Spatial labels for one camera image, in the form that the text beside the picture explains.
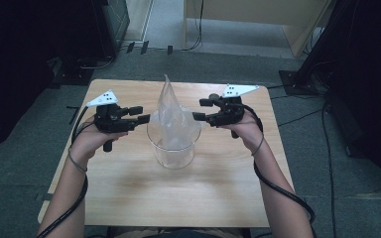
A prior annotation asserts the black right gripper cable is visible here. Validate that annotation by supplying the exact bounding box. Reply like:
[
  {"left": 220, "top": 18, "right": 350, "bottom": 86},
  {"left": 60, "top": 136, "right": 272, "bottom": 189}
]
[{"left": 241, "top": 103, "right": 318, "bottom": 238}]

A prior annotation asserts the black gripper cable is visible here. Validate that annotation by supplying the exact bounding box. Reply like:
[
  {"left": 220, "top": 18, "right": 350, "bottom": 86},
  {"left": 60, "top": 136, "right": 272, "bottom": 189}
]
[
  {"left": 35, "top": 104, "right": 97, "bottom": 238},
  {"left": 241, "top": 103, "right": 318, "bottom": 238}
]

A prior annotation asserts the grey right wrist band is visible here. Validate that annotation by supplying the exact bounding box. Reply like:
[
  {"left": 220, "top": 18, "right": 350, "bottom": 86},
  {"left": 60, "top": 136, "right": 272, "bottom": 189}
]
[{"left": 250, "top": 133, "right": 266, "bottom": 158}]

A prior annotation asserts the black flat floor plate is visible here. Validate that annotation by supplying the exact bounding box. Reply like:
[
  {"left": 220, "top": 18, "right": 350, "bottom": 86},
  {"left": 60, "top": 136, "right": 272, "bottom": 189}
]
[{"left": 50, "top": 57, "right": 96, "bottom": 89}]

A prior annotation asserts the clear plastic bin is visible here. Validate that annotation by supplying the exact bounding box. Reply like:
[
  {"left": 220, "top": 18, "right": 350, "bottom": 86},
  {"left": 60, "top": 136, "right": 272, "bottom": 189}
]
[{"left": 146, "top": 110, "right": 202, "bottom": 171}]

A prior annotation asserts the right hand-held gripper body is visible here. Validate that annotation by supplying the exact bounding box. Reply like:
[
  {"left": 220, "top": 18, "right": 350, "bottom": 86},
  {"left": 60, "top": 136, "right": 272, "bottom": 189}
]
[{"left": 206, "top": 82, "right": 261, "bottom": 140}]

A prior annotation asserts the grey left wrist band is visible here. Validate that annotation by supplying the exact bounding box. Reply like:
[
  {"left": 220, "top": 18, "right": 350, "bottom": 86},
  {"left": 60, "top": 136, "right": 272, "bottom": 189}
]
[{"left": 66, "top": 149, "right": 89, "bottom": 176}]

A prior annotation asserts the black floor tape mark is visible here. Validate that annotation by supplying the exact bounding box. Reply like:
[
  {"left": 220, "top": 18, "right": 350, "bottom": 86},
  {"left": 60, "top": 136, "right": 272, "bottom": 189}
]
[{"left": 65, "top": 105, "right": 81, "bottom": 126}]

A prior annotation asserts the person's right hand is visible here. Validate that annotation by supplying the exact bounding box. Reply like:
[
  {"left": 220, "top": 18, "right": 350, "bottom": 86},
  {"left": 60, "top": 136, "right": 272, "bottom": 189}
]
[{"left": 218, "top": 109, "right": 266, "bottom": 156}]

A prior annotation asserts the black stand base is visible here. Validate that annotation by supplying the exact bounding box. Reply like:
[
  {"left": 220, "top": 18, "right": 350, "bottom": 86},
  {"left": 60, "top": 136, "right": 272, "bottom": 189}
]
[{"left": 278, "top": 68, "right": 320, "bottom": 97}]

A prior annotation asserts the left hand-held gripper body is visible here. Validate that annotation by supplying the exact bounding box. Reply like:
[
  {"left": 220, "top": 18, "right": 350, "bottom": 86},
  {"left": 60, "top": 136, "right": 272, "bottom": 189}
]
[{"left": 85, "top": 88, "right": 138, "bottom": 154}]

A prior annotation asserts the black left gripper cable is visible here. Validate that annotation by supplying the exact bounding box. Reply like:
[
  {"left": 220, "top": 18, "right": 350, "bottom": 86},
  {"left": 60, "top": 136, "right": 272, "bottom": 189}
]
[{"left": 35, "top": 104, "right": 97, "bottom": 238}]

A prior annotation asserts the clear plastic bag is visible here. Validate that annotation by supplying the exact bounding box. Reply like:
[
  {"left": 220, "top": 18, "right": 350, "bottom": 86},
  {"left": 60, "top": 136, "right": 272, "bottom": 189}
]
[{"left": 150, "top": 73, "right": 202, "bottom": 167}]

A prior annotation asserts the grey wrist band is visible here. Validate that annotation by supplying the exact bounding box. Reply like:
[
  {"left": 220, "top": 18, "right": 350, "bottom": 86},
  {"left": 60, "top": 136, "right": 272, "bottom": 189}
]
[
  {"left": 250, "top": 133, "right": 266, "bottom": 158},
  {"left": 66, "top": 149, "right": 89, "bottom": 176}
]

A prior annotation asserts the black hanging cable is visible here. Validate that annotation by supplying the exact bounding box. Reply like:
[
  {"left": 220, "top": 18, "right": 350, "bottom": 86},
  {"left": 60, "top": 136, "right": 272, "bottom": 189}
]
[{"left": 181, "top": 0, "right": 204, "bottom": 53}]

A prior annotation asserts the long black floor cable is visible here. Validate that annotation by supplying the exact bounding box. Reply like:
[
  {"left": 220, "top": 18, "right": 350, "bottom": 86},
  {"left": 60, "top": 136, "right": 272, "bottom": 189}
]
[{"left": 320, "top": 100, "right": 338, "bottom": 238}]

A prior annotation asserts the person's left hand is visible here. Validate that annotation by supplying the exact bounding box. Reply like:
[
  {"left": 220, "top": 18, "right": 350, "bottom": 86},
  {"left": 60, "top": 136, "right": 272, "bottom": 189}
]
[{"left": 68, "top": 114, "right": 129, "bottom": 167}]

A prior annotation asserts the dark cabinet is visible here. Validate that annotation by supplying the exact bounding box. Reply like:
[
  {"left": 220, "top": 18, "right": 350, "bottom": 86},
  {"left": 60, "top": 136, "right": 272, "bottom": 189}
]
[{"left": 90, "top": 0, "right": 131, "bottom": 61}]

